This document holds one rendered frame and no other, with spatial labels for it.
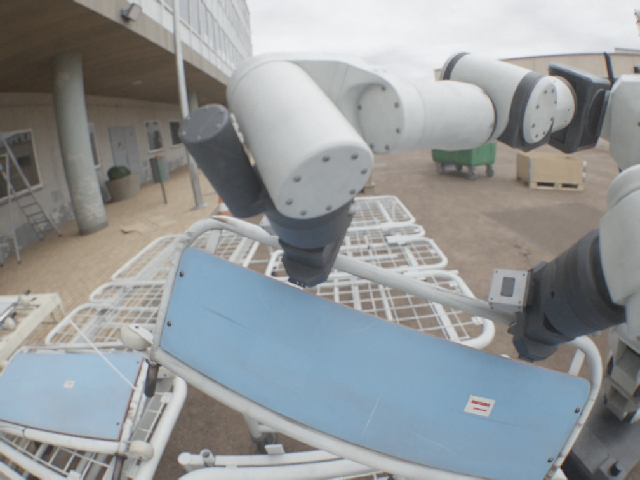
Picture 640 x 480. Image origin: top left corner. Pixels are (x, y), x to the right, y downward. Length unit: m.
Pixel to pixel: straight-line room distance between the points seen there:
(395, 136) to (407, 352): 0.28
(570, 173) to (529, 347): 5.88
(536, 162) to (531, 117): 5.53
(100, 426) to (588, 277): 1.01
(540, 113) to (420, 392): 0.37
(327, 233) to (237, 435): 1.27
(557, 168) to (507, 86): 5.73
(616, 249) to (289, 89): 0.26
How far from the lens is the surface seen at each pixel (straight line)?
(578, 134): 0.59
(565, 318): 0.31
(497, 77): 0.36
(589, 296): 0.28
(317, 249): 0.31
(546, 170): 5.96
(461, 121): 0.29
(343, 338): 0.43
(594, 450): 1.33
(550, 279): 0.32
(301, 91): 0.20
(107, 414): 0.98
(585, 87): 0.58
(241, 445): 1.43
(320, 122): 0.17
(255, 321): 0.46
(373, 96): 0.27
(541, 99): 0.35
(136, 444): 0.85
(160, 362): 0.58
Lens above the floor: 1.17
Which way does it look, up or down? 21 degrees down
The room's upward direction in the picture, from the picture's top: 6 degrees counter-clockwise
